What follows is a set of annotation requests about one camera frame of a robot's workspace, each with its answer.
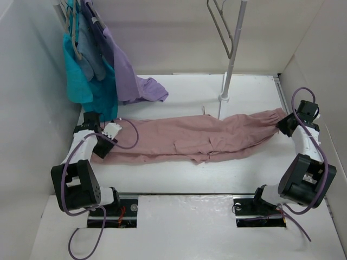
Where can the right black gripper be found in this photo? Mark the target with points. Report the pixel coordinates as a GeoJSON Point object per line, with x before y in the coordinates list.
{"type": "Point", "coordinates": [281, 124]}

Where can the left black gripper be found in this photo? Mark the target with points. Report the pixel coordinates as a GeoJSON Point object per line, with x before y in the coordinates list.
{"type": "Point", "coordinates": [101, 151]}

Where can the pink trousers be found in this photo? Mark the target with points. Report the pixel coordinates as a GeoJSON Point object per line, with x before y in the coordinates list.
{"type": "Point", "coordinates": [198, 138]}

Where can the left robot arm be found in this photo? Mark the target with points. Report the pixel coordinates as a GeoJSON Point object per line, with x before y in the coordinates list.
{"type": "Point", "coordinates": [74, 181]}

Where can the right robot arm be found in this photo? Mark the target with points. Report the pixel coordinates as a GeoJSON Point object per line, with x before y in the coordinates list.
{"type": "Point", "coordinates": [309, 176]}

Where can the grey hanger on rack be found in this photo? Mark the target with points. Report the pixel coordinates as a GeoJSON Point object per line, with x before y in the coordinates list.
{"type": "Point", "coordinates": [71, 13]}

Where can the teal hanging shirt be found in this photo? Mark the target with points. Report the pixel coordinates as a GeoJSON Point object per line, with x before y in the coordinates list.
{"type": "Point", "coordinates": [94, 96]}

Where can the purple hanging shirt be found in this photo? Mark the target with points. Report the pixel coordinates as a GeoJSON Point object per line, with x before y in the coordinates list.
{"type": "Point", "coordinates": [130, 87]}

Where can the white rack pole with base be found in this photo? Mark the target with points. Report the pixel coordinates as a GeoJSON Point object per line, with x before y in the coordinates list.
{"type": "Point", "coordinates": [224, 96]}

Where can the blue-grey hanging garment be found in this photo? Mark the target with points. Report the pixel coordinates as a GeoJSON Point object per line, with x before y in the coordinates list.
{"type": "Point", "coordinates": [91, 61]}

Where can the left white rack pole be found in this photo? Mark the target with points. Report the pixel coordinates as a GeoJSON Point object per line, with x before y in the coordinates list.
{"type": "Point", "coordinates": [60, 9]}

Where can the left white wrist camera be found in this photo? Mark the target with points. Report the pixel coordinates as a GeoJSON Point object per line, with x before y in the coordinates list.
{"type": "Point", "coordinates": [111, 130]}

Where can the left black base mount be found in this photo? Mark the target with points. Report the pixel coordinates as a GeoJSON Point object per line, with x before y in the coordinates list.
{"type": "Point", "coordinates": [123, 216]}

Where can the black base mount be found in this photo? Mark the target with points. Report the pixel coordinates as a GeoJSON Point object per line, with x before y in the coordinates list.
{"type": "Point", "coordinates": [123, 216]}
{"type": "Point", "coordinates": [249, 214]}

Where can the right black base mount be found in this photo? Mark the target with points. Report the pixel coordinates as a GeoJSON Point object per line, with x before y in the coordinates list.
{"type": "Point", "coordinates": [249, 214]}

